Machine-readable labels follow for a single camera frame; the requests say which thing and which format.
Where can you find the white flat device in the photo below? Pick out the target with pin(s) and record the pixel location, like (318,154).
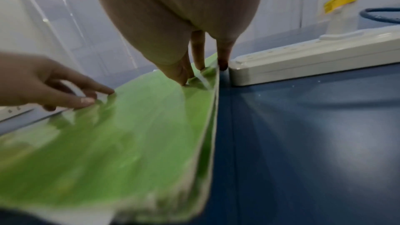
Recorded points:
(18,112)

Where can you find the green glossy book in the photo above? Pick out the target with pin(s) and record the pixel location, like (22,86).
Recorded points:
(118,150)

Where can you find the person's left hand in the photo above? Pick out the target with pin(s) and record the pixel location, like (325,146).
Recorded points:
(28,78)

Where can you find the white power strip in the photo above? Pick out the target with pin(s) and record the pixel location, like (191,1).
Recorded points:
(312,58)

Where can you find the white plug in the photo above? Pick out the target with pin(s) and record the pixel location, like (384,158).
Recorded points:
(342,25)

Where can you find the person's right hand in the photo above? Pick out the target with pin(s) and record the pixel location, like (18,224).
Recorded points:
(175,9)

